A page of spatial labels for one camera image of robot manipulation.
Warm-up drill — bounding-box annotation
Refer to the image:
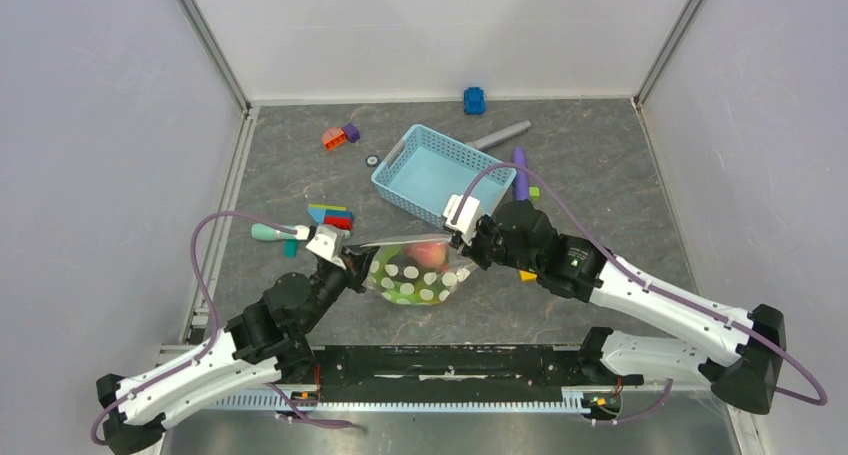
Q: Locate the orange toy brick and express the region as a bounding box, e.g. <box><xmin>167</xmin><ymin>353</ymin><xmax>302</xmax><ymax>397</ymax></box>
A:
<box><xmin>321</xmin><ymin>127</ymin><xmax>347</xmax><ymax>151</ymax></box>

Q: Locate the clear polka dot zip bag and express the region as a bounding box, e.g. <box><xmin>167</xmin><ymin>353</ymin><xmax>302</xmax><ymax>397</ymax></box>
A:
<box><xmin>361</xmin><ymin>234</ymin><xmax>477</xmax><ymax>306</ymax></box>

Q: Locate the blue toy brick car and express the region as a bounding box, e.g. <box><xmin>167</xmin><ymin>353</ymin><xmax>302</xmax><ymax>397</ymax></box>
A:
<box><xmin>463</xmin><ymin>86</ymin><xmax>486</xmax><ymax>115</ymax></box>

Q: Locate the small green brick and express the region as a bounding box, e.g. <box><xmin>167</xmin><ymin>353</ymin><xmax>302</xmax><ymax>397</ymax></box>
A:
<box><xmin>528</xmin><ymin>186</ymin><xmax>541</xmax><ymax>201</ymax></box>

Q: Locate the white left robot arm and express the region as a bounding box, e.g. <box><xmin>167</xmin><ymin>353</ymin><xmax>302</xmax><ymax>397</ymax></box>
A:
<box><xmin>91</xmin><ymin>246</ymin><xmax>377</xmax><ymax>454</ymax></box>

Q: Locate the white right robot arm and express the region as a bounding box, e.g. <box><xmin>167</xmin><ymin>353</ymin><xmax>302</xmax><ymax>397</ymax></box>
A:
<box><xmin>443</xmin><ymin>195</ymin><xmax>786</xmax><ymax>415</ymax></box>

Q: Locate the pink toy peach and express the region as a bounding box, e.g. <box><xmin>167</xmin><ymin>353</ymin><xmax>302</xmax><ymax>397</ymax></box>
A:
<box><xmin>405</xmin><ymin>242</ymin><xmax>449</xmax><ymax>269</ymax></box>

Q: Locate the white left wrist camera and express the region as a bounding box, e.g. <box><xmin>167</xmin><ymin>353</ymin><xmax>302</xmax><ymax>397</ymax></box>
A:
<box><xmin>294</xmin><ymin>224</ymin><xmax>350</xmax><ymax>267</ymax></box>

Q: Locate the purple toy brick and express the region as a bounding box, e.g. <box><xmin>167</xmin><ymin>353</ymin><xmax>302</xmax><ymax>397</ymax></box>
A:
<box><xmin>342</xmin><ymin>123</ymin><xmax>361</xmax><ymax>143</ymax></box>

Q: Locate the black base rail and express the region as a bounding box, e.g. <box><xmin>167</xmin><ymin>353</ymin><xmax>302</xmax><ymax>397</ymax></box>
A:
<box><xmin>251</xmin><ymin>343</ymin><xmax>644</xmax><ymax>407</ymax></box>

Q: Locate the multicolour brick stack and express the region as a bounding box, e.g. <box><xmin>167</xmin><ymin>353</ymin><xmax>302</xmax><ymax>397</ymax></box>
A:
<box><xmin>307</xmin><ymin>204</ymin><xmax>354</xmax><ymax>231</ymax></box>

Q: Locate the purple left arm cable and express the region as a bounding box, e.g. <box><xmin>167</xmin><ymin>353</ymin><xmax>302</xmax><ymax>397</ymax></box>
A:
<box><xmin>89</xmin><ymin>211</ymin><xmax>362</xmax><ymax>447</ymax></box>

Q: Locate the light blue plastic basket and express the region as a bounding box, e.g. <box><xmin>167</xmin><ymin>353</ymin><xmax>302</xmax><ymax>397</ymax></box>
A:
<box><xmin>371</xmin><ymin>124</ymin><xmax>500</xmax><ymax>228</ymax></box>

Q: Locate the yellow flat brick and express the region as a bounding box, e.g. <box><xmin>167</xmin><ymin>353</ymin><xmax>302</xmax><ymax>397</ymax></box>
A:
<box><xmin>519</xmin><ymin>271</ymin><xmax>537</xmax><ymax>282</ymax></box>

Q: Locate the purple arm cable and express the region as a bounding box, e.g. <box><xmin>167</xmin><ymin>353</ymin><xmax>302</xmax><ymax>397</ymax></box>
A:
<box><xmin>89</xmin><ymin>211</ymin><xmax>362</xmax><ymax>447</ymax></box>
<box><xmin>450</xmin><ymin>162</ymin><xmax>829</xmax><ymax>427</ymax></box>

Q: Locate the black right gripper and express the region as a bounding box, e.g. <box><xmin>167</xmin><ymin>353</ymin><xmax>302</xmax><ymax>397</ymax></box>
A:
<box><xmin>450</xmin><ymin>213</ymin><xmax>540</xmax><ymax>274</ymax></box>

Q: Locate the purple toy microphone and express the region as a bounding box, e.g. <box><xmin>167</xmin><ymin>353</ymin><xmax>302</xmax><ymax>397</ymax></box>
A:
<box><xmin>511</xmin><ymin>146</ymin><xmax>530</xmax><ymax>201</ymax></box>

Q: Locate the teal small block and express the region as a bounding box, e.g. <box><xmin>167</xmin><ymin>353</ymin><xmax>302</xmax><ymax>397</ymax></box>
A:
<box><xmin>283</xmin><ymin>240</ymin><xmax>299</xmax><ymax>258</ymax></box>

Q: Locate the mint green toy microphone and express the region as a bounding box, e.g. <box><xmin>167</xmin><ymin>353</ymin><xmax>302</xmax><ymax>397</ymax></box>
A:
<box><xmin>251</xmin><ymin>223</ymin><xmax>311</xmax><ymax>242</ymax></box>

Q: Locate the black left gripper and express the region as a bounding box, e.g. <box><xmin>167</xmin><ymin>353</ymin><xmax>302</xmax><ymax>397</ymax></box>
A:
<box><xmin>300</xmin><ymin>240</ymin><xmax>379</xmax><ymax>332</ymax></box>

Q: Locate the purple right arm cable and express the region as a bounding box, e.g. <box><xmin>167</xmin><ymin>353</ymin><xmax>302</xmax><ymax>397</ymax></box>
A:
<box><xmin>450</xmin><ymin>162</ymin><xmax>829</xmax><ymax>427</ymax></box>

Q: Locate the green orange toy mango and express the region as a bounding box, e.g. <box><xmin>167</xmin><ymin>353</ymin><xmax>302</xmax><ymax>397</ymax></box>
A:
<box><xmin>366</xmin><ymin>254</ymin><xmax>460</xmax><ymax>306</ymax></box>

